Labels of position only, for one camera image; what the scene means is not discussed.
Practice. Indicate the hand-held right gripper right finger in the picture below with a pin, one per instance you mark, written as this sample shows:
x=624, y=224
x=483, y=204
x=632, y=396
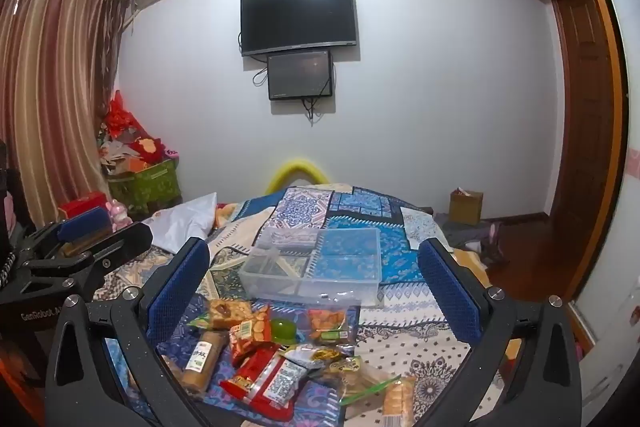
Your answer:
x=450, y=292

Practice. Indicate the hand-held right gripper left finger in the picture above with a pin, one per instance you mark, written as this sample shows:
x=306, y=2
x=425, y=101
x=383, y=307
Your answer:
x=180, y=289

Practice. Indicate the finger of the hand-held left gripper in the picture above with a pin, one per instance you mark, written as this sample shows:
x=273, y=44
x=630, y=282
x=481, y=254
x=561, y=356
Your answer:
x=125, y=237
x=85, y=219

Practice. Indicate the orange-red crisp packet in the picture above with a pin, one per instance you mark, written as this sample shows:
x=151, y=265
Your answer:
x=247, y=333

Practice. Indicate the clear plastic container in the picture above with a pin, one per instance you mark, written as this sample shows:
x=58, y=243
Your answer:
x=345, y=257

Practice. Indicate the red packet with white label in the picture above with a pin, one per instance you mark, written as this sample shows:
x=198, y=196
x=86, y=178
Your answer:
x=265, y=379

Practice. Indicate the clear packet of orange snacks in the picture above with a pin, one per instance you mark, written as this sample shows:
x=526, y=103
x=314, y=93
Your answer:
x=327, y=323

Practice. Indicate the red box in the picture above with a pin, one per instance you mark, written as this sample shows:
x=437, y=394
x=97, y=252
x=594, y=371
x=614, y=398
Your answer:
x=82, y=204

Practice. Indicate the pink plush toy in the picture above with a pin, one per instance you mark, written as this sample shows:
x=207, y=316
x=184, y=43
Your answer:
x=118, y=214

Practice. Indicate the brown nut brittle packet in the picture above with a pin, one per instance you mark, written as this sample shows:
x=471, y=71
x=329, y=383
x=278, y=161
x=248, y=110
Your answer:
x=227, y=311

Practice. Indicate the dark cloth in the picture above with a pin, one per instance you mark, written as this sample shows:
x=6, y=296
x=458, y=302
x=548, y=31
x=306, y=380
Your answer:
x=465, y=239

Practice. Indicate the green storage box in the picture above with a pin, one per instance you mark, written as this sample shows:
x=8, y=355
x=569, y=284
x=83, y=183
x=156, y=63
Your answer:
x=147, y=187

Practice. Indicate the white pillow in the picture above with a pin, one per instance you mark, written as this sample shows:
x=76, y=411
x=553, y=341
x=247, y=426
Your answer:
x=185, y=219

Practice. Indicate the tan biscuit roll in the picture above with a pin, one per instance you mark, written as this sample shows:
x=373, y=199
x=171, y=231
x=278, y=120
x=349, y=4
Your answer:
x=201, y=359

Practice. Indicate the small cardboard box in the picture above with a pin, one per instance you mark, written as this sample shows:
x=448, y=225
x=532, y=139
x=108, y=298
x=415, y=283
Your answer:
x=466, y=207

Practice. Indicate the orange printed cloth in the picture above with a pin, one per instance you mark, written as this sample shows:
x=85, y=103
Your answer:
x=226, y=213

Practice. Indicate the green jelly cup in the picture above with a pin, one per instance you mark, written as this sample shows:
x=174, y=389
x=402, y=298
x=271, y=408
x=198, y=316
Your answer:
x=283, y=331

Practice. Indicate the clear packet of biscuits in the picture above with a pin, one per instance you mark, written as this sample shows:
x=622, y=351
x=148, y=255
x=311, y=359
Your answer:
x=400, y=402

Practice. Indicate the blue patterned blanket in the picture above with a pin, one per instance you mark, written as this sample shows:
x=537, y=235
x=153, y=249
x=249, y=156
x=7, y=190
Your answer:
x=360, y=207

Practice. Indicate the clear green-zip bag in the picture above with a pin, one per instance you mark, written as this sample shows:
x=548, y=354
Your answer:
x=362, y=384

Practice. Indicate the striped brown curtain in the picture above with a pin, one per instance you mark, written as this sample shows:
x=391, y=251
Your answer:
x=50, y=82

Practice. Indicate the small yellow snack packet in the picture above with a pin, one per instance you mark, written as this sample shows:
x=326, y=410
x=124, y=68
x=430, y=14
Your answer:
x=312, y=356

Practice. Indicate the white wardrobe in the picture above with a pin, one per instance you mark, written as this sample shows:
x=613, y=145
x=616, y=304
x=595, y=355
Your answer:
x=627, y=207

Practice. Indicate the brown wooden door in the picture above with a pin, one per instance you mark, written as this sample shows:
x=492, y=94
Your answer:
x=585, y=132

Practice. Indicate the small black wall monitor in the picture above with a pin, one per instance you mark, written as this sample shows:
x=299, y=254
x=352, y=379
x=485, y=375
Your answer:
x=300, y=75

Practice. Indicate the large black wall television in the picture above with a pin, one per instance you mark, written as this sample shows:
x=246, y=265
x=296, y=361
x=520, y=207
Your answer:
x=299, y=19

